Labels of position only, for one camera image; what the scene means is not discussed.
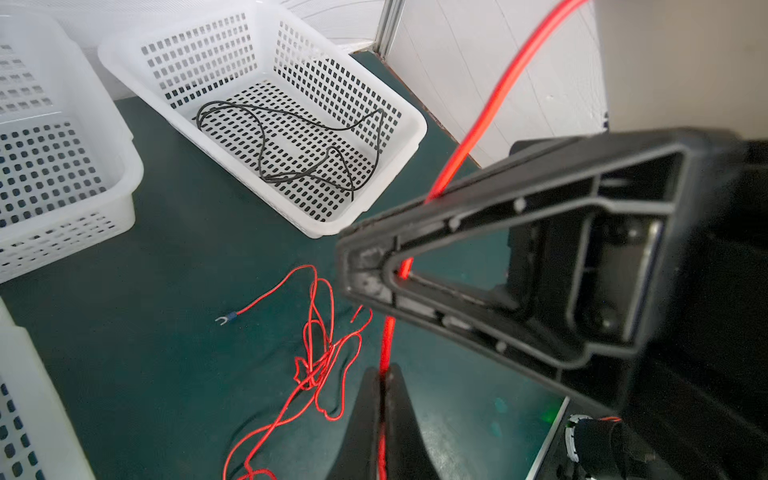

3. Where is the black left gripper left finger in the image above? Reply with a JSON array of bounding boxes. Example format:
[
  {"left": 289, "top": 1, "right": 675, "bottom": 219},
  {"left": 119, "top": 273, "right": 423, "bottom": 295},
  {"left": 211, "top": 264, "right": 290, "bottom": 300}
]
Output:
[{"left": 326, "top": 367, "right": 382, "bottom": 480}]

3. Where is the white basket back right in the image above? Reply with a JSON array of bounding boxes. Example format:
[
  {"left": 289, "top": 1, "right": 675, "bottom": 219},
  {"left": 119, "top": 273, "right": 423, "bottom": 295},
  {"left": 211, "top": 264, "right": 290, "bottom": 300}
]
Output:
[{"left": 98, "top": 1, "right": 427, "bottom": 238}]

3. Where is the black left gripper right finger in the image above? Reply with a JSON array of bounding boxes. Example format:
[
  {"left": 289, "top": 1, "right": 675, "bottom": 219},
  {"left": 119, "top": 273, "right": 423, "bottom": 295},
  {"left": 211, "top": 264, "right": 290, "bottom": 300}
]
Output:
[{"left": 382, "top": 364, "right": 439, "bottom": 480}]

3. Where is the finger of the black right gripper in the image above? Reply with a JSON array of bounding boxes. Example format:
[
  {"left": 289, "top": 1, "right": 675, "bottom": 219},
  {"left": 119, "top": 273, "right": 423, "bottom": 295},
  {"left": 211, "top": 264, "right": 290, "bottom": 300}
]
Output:
[{"left": 336, "top": 128, "right": 744, "bottom": 412}]

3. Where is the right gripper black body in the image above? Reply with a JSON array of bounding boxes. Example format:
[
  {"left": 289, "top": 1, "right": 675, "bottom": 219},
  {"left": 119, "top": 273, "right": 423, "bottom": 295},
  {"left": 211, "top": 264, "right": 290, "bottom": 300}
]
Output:
[{"left": 506, "top": 134, "right": 768, "bottom": 480}]

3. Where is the white basket back middle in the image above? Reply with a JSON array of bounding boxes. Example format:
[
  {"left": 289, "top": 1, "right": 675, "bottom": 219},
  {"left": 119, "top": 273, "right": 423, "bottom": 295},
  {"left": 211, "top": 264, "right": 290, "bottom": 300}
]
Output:
[{"left": 1, "top": 6, "right": 144, "bottom": 282}]

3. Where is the white basket front left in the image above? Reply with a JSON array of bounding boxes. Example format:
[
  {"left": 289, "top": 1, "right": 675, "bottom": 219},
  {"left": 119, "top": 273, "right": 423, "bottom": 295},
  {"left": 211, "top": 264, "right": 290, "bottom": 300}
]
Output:
[{"left": 1, "top": 305, "right": 94, "bottom": 479}]

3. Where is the white basket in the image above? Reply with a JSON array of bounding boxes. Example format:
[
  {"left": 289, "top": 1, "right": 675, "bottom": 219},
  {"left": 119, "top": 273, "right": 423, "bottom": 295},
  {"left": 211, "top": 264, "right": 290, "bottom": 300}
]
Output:
[
  {"left": 1, "top": 6, "right": 144, "bottom": 282},
  {"left": 1, "top": 305, "right": 94, "bottom": 479},
  {"left": 98, "top": 1, "right": 427, "bottom": 238}
]

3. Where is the black cable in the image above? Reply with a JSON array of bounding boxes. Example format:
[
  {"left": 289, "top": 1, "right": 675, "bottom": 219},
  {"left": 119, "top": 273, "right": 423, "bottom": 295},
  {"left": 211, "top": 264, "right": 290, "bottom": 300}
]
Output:
[{"left": 194, "top": 99, "right": 388, "bottom": 202}]

